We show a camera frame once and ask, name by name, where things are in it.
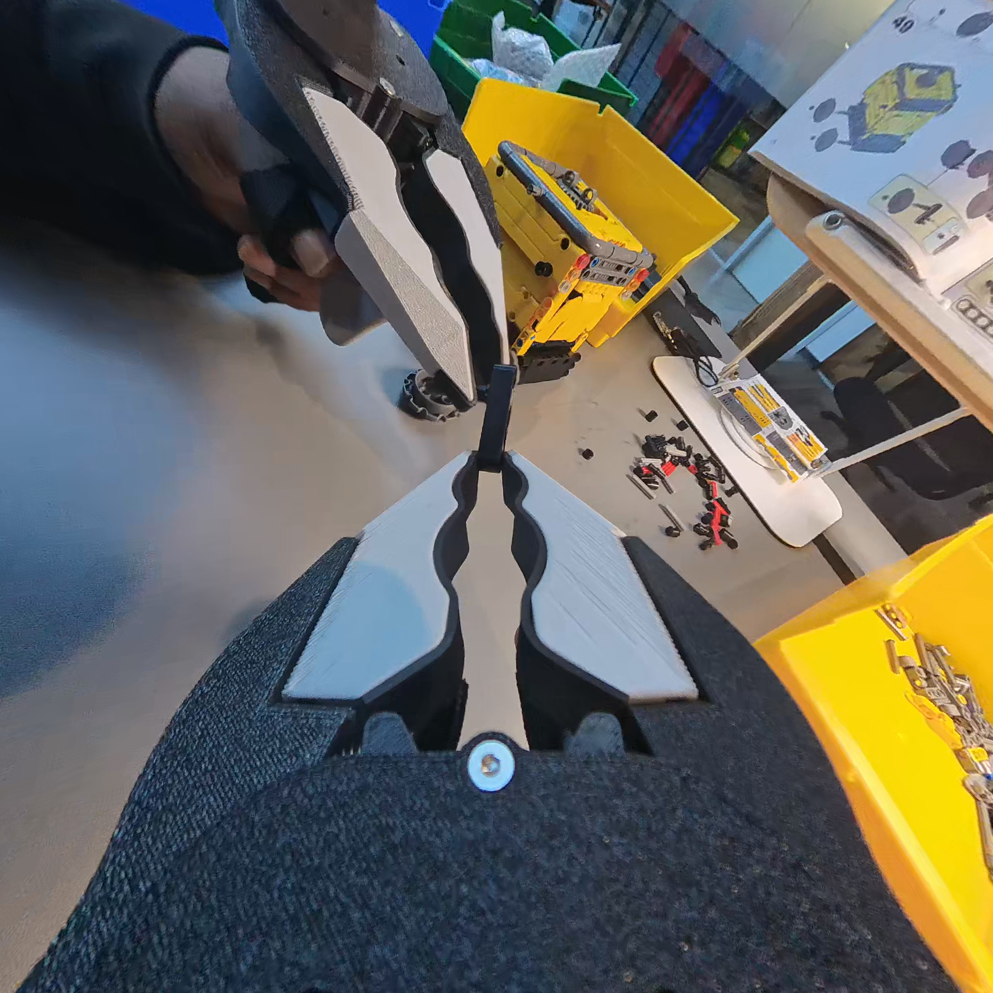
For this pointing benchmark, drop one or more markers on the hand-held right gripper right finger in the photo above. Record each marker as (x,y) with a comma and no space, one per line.
(608,621)

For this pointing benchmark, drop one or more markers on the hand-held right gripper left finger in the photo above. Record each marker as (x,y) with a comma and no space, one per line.
(373,621)

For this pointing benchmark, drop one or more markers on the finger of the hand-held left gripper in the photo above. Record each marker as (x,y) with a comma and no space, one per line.
(404,272)
(474,233)

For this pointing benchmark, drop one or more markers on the yellow toy brick vehicle model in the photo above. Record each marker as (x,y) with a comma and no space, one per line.
(582,264)

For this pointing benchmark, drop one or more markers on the pile of black brick parts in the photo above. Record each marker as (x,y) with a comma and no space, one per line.
(691,474)

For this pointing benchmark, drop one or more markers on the thin black holed brick beam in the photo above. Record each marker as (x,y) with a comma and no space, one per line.
(495,416)

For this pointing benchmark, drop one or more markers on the yellow storage bin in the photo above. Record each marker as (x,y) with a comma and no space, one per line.
(652,171)
(869,745)

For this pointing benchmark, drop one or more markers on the pile of assorted brick beams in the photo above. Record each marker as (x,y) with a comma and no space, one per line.
(947,698)

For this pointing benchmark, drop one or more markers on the building instruction booklet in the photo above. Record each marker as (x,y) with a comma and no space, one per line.
(869,93)

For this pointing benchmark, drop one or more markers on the person's left forearm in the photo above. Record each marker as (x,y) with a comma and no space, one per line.
(78,124)

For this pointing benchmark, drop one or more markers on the grey desk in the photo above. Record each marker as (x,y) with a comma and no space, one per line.
(155,543)

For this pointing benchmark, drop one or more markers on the person's left hand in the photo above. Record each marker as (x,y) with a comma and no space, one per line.
(202,124)

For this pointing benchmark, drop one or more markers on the blue storage bin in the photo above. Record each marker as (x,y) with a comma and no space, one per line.
(411,19)

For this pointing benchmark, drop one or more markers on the green storage bin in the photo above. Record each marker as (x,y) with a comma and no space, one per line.
(466,47)

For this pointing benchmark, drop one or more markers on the white plastic bag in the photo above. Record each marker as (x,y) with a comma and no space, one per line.
(543,47)

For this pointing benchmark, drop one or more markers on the yellow printed sticker sheet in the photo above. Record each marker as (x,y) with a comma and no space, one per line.
(768,422)

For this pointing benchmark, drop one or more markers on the rack of coloured bins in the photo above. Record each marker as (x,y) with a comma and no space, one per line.
(698,78)

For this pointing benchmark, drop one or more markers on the black office chair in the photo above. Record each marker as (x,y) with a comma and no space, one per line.
(916,435)

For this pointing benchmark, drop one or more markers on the dark wooden post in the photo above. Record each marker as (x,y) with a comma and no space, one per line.
(784,318)

